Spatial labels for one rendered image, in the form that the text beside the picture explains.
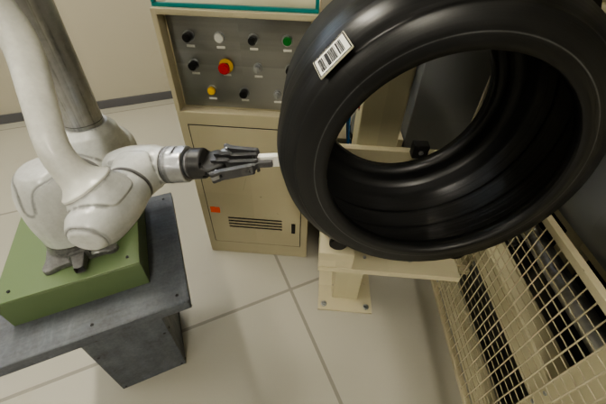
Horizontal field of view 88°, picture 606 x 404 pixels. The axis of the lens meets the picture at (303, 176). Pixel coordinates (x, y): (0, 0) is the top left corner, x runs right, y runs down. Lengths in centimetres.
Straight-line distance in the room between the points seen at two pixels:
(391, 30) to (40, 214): 87
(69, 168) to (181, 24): 72
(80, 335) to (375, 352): 115
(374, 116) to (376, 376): 112
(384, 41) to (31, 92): 61
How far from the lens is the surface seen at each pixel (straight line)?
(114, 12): 343
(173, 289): 106
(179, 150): 79
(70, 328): 112
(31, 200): 98
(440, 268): 94
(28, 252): 121
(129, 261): 103
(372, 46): 45
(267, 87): 126
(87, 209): 70
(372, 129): 100
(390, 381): 163
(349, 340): 166
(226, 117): 131
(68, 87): 102
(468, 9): 48
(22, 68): 77
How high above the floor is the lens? 151
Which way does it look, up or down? 40 degrees down
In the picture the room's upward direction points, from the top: 2 degrees clockwise
